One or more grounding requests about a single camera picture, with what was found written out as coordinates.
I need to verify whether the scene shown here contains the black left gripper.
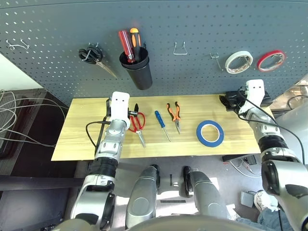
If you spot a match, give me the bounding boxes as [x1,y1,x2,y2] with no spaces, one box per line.
[106,97,140,119]

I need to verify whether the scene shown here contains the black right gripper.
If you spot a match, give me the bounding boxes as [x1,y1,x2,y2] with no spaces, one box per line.
[218,95,246,113]

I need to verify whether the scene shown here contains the red handled scissors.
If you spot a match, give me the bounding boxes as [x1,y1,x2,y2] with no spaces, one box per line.
[127,111,147,149]

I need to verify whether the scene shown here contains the blue handled screwdriver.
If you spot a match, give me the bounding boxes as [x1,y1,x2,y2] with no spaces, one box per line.
[154,110,172,142]

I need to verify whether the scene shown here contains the blue tape roll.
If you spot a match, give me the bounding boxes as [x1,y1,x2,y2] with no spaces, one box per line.
[196,119,225,147]

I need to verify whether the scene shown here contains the orange black needle-nose pliers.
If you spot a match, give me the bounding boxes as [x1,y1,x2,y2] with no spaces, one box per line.
[166,101,181,135]

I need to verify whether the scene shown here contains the grey perforated pegboard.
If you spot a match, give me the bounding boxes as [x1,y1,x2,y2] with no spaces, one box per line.
[0,0,308,106]

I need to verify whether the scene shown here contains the black plastic holder cup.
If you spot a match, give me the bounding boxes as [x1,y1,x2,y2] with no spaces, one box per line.
[119,47,154,91]

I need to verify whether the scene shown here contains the white tape roll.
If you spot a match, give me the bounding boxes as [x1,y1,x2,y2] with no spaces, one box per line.
[225,50,254,75]

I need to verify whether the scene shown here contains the black power strip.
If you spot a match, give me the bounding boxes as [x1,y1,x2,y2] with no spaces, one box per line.
[222,155,257,162]

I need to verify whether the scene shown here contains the red tape roll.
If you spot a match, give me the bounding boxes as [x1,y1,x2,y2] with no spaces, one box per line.
[257,50,286,73]

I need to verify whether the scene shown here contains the steel double prong hook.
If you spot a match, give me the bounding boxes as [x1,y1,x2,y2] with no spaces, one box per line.
[88,42,100,61]

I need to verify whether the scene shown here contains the silver left robot leg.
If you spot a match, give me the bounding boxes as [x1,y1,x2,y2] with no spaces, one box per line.
[125,165,161,229]

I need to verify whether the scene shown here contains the silver robot leg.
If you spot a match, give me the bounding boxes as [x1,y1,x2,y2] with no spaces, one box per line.
[125,165,161,229]
[182,166,229,219]

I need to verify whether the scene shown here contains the silver right robot leg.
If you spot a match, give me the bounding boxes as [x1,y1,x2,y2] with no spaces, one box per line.
[182,166,229,219]

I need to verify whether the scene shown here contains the dark side table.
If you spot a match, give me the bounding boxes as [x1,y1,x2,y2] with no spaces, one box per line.
[0,88,77,176]

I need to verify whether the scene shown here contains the white floor box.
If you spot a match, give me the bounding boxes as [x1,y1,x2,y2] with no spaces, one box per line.
[240,191,256,208]

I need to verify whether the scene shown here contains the white sneaker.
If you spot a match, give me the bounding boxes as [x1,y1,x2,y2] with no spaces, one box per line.
[254,190,277,212]

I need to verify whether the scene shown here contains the blue jeans leg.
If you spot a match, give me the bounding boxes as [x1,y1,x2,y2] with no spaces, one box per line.
[257,208,295,231]

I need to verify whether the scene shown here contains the grey robot torso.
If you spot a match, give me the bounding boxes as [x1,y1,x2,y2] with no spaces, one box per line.
[127,215,260,231]

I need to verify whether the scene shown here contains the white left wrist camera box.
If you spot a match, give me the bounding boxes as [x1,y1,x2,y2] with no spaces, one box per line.
[112,91,130,121]

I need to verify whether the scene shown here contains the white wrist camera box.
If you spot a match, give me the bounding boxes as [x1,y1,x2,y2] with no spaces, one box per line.
[112,91,130,121]
[245,79,267,106]

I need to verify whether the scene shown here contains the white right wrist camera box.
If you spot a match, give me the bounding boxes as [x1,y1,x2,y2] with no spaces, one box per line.
[245,79,267,106]

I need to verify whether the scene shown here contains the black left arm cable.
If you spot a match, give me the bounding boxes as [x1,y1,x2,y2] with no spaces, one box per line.
[86,115,113,154]

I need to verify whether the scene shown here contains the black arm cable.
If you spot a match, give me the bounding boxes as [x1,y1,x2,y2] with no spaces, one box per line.
[238,89,306,167]
[86,115,113,154]

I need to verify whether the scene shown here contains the black handled scissors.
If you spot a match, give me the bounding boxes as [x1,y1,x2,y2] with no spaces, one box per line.
[78,43,118,79]

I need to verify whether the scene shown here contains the orange black handled screwdriver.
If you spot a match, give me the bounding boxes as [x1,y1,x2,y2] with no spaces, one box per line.
[129,27,142,62]

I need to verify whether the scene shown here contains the steel wire loop holder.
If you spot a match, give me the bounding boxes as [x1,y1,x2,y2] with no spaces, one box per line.
[173,41,188,55]

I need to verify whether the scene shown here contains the red handled screwdriver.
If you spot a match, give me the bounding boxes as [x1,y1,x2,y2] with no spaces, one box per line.
[117,30,135,64]

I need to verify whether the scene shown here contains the loose white floor wires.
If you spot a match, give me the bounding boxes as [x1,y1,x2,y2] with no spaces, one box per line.
[230,157,263,178]

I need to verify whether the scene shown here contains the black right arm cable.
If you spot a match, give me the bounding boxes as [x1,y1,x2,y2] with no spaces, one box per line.
[238,89,306,167]

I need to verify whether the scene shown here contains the grey cable bundle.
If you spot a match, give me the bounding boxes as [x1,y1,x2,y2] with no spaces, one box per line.
[0,90,70,149]

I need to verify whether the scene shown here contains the bent steel wire hook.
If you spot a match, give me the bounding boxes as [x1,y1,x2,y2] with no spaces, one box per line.
[6,38,31,51]

